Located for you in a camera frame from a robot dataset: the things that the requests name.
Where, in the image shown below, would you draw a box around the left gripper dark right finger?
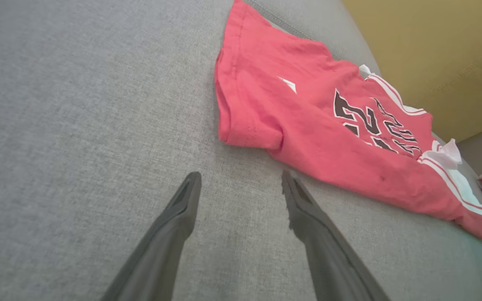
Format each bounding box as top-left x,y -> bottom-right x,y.
282,169 -> 392,301

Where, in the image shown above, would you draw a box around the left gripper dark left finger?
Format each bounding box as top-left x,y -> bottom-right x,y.
101,171 -> 203,301

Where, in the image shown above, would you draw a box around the red jersey white sleeves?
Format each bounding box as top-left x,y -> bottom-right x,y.
215,0 -> 482,242

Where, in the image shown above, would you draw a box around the large grey sofa ottoman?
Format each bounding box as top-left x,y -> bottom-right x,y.
0,0 -> 482,301

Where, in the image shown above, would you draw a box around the yellow sofa backrest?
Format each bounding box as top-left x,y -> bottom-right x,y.
341,0 -> 482,143

